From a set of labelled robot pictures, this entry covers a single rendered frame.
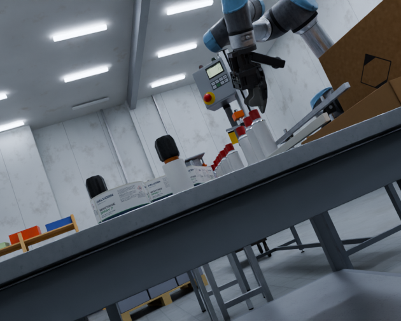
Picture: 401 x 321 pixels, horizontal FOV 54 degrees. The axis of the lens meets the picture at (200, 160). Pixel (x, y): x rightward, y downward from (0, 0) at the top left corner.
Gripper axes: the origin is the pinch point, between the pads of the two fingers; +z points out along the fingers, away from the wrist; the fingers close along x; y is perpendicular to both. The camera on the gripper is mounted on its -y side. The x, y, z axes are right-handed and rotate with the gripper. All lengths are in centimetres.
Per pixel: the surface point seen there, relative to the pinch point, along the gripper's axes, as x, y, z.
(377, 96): 68, 13, -16
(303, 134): 30.6, 4.9, 0.6
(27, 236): -727, 275, 306
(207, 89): -62, -2, 0
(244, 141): -18.2, 2.2, 14.7
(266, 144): 0.2, 1.9, 11.6
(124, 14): -849, -89, -72
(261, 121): -3.3, 0.5, 4.9
